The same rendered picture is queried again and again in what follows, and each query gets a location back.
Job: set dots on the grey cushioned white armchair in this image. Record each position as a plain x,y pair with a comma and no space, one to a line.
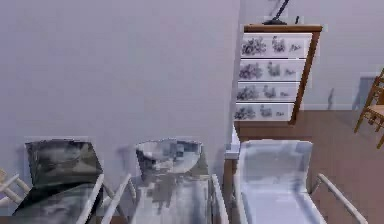
173,186

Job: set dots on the white flowered chest of drawers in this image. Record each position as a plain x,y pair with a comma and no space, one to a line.
270,70

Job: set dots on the black desk lamp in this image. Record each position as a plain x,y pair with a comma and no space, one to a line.
278,16

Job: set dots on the small black object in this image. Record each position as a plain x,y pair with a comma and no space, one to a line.
297,20

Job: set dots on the dark cushioned white armchair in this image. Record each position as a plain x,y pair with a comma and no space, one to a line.
60,173

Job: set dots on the brown wooden chair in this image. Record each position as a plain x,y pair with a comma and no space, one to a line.
374,106

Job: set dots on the pale wooden chair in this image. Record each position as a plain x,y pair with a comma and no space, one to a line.
10,190

